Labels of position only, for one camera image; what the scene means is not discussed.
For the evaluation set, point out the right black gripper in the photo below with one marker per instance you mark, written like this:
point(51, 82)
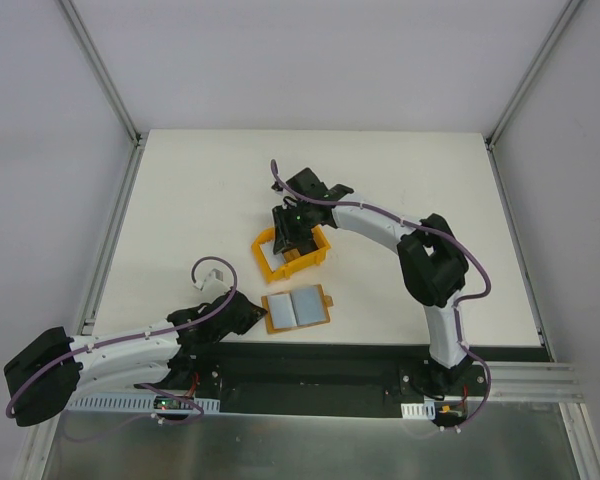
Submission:
point(290, 236)

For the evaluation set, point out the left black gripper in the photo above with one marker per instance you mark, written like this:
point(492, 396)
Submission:
point(231, 315)

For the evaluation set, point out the yellow plastic bin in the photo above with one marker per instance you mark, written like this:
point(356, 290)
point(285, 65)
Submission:
point(282, 266)

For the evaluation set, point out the orange leather card holder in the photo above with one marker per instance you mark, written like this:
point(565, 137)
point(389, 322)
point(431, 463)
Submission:
point(296, 309)

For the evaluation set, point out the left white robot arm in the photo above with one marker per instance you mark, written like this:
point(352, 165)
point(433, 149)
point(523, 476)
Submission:
point(56, 369)

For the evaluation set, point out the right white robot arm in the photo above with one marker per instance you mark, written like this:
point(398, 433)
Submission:
point(432, 265)

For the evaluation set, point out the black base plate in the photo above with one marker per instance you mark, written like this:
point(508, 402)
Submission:
point(370, 381)

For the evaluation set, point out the left white cable duct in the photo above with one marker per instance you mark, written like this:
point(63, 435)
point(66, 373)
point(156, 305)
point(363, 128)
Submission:
point(129, 403)

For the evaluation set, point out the white cable duct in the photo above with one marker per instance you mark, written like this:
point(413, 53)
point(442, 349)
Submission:
point(418, 411)
point(129, 403)

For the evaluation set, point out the left aluminium frame post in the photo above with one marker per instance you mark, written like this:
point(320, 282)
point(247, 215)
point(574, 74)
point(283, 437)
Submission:
point(87, 46)

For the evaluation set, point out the aluminium frame post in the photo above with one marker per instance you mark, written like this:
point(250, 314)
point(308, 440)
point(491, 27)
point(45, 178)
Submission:
point(87, 46)
point(558, 29)

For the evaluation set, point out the right white cable duct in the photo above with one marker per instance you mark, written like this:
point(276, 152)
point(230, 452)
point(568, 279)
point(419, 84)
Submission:
point(418, 411)

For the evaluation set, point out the right aluminium frame post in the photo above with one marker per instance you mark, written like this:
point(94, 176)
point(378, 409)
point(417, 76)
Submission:
point(558, 29)

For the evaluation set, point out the right aluminium rail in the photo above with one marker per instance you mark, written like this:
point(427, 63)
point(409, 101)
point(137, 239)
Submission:
point(537, 382)

